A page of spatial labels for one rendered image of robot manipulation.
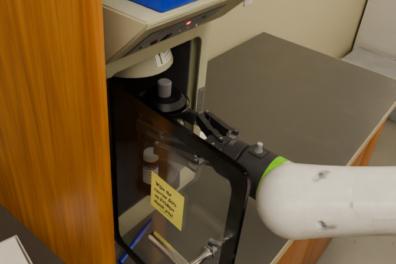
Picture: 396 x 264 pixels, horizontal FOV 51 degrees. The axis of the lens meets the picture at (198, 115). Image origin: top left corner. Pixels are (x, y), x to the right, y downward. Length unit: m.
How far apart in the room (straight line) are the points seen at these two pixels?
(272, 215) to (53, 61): 0.37
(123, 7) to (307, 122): 0.97
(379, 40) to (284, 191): 3.27
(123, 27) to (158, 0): 0.06
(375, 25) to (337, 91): 2.11
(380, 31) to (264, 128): 2.50
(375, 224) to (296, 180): 0.11
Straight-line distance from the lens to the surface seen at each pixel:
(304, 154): 1.30
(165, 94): 0.83
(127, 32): 0.59
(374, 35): 3.78
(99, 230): 0.75
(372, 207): 0.56
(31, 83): 0.69
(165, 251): 0.65
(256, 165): 0.73
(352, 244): 2.42
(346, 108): 1.59
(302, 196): 0.57
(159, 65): 0.83
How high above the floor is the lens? 1.72
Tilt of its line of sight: 34 degrees down
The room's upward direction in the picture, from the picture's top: 6 degrees clockwise
